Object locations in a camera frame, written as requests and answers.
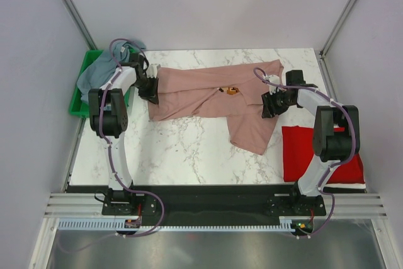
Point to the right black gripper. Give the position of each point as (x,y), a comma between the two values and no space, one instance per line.
(268,111)

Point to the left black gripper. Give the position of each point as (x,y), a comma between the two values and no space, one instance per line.
(152,95)

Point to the pink t shirt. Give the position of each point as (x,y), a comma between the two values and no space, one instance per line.
(233,92)

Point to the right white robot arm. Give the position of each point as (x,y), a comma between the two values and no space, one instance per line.
(336,139)

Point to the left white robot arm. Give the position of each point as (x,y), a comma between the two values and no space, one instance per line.
(109,120)

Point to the folded red t shirt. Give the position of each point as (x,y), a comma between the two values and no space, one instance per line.
(298,153)

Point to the grey-blue t shirt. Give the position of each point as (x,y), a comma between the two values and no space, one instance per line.
(120,51)

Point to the green plastic bin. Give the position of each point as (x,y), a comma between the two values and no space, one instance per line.
(78,107)

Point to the folded white t shirt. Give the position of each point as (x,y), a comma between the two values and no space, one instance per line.
(355,186)

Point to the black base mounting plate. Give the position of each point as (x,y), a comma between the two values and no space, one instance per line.
(209,205)

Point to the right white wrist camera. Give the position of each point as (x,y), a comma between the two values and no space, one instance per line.
(274,82)

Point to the right aluminium corner post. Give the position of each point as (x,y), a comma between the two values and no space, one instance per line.
(349,6)

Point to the aluminium corner post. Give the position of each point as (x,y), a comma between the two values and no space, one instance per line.
(349,6)
(79,22)

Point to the right white cable duct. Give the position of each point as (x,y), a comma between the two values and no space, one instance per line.
(284,225)

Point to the white cable duct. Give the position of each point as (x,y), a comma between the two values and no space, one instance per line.
(99,224)
(284,225)

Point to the aluminium rail frame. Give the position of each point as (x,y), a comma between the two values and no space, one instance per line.
(351,237)

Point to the left aluminium corner post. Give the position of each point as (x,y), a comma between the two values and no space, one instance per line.
(79,22)

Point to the left white cable duct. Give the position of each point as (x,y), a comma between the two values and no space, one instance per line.
(99,224)

